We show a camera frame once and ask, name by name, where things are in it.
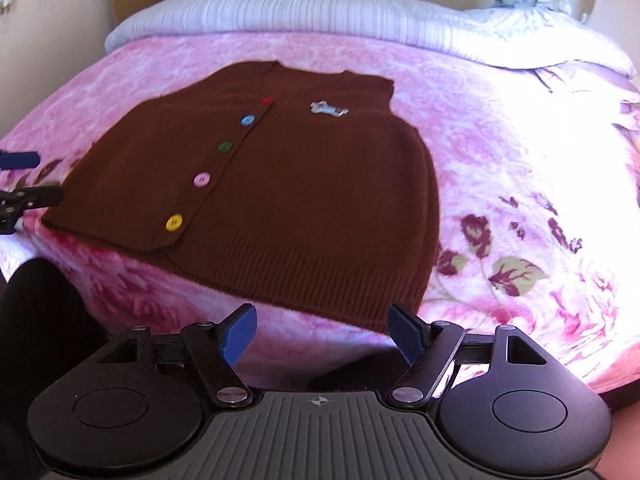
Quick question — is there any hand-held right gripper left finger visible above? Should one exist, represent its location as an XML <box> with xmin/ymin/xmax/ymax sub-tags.
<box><xmin>99</xmin><ymin>303</ymin><xmax>259</xmax><ymax>408</ymax></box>

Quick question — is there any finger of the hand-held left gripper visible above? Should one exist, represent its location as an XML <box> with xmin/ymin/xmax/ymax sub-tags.
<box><xmin>0</xmin><ymin>151</ymin><xmax>41</xmax><ymax>170</ymax></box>
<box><xmin>0</xmin><ymin>185</ymin><xmax>64</xmax><ymax>234</ymax></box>

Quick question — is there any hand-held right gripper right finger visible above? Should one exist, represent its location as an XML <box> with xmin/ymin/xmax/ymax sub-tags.
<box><xmin>387</xmin><ymin>302</ymin><xmax>547</xmax><ymax>408</ymax></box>

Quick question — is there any brown knitted button vest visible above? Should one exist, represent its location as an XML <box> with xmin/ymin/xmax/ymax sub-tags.
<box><xmin>40</xmin><ymin>61</ymin><xmax>442</xmax><ymax>334</ymax></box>

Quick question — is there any pink floral blanket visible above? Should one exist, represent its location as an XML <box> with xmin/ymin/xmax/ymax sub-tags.
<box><xmin>0</xmin><ymin>30</ymin><xmax>640</xmax><ymax>396</ymax></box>

